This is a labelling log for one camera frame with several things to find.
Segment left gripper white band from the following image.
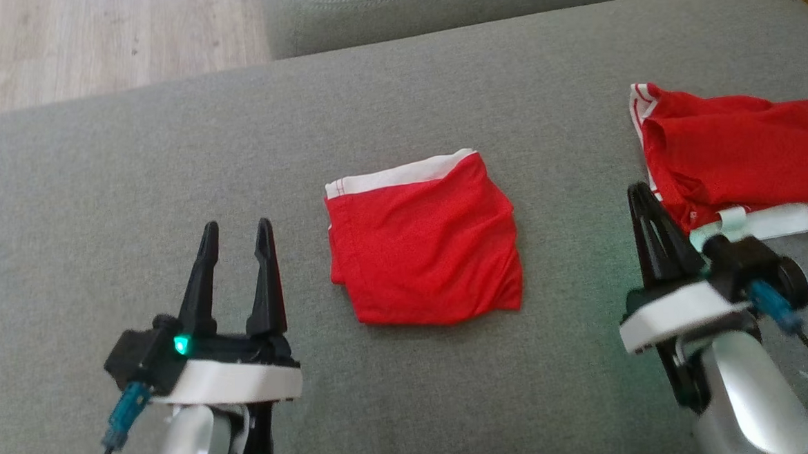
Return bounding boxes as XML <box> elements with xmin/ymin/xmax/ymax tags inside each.
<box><xmin>144</xmin><ymin>217</ymin><xmax>303</xmax><ymax>408</ymax></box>

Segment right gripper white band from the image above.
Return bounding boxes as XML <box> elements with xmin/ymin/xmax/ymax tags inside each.
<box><xmin>613</xmin><ymin>177</ymin><xmax>753</xmax><ymax>354</ymax></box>

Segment red basketball jersey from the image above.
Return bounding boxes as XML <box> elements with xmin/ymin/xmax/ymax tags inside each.
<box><xmin>628</xmin><ymin>75</ymin><xmax>808</xmax><ymax>247</ymax></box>

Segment red basketball shorts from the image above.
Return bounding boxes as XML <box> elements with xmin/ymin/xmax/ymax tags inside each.
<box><xmin>323</xmin><ymin>146</ymin><xmax>526</xmax><ymax>330</ymax></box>

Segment small grey sofa cushion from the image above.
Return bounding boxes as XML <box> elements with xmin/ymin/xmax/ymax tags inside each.
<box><xmin>261</xmin><ymin>0</ymin><xmax>676</xmax><ymax>61</ymax></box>

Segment right cable teal connector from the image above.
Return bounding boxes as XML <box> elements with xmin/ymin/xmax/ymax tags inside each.
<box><xmin>749</xmin><ymin>278</ymin><xmax>808</xmax><ymax>399</ymax></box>

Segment cable teal connector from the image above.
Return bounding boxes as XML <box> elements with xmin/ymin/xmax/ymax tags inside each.
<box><xmin>749</xmin><ymin>278</ymin><xmax>808</xmax><ymax>399</ymax></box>
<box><xmin>84</xmin><ymin>380</ymin><xmax>155</xmax><ymax>454</ymax></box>

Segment left cable teal connector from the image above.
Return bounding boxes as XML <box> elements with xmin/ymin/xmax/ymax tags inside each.
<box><xmin>84</xmin><ymin>380</ymin><xmax>155</xmax><ymax>454</ymax></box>

